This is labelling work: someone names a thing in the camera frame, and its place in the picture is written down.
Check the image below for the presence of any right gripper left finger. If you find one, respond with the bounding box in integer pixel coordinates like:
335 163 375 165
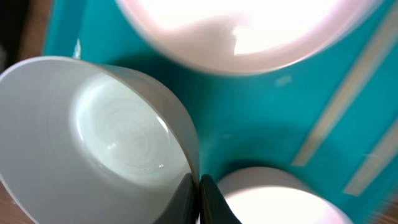
154 174 199 224

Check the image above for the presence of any grey bowl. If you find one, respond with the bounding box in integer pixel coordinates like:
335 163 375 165
1 56 200 223

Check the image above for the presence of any pink bowl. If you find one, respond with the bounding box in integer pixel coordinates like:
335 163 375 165
217 167 353 224

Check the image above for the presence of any wooden chopstick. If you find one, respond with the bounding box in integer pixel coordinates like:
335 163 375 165
292 1 397 166
343 119 397 196

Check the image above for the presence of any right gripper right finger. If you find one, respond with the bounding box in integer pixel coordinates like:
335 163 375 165
200 174 241 224

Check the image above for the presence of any teal serving tray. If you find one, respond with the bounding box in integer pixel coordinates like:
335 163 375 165
44 0 397 223

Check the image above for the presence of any white round plate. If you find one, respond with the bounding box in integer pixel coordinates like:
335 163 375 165
116 0 379 76

